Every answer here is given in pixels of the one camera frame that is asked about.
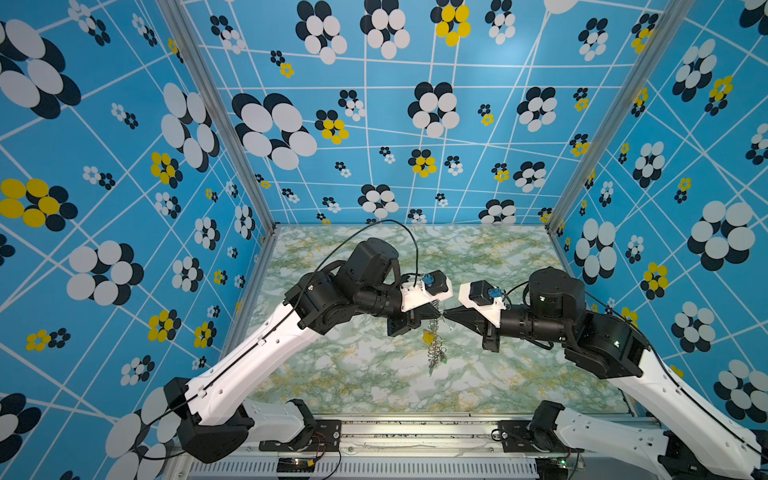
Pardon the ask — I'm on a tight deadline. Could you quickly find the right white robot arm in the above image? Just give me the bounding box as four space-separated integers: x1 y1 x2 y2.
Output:
443 267 767 479

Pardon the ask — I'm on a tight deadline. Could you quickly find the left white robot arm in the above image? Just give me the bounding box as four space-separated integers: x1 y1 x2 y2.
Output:
164 238 453 463

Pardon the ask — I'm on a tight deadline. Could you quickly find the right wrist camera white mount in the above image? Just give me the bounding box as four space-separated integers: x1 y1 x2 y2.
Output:
458 280 506 327

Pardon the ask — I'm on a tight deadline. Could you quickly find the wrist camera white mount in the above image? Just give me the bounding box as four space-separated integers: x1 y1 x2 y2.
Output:
458 280 506 327
400 270 453 312

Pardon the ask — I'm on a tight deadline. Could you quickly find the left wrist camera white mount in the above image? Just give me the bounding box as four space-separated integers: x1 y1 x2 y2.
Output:
400 270 453 312

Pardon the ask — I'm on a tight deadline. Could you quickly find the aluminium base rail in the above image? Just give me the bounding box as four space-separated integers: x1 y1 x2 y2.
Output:
161 413 685 480

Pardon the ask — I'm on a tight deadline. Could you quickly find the aluminium corner post right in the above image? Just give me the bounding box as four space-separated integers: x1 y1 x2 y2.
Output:
547 0 697 232

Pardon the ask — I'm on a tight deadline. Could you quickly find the aluminium corner post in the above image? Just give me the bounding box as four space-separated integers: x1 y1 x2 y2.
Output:
157 0 278 232
547 0 697 232

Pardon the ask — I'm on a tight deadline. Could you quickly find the aluminium corner post left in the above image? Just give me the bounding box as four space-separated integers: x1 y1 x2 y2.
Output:
157 0 278 232

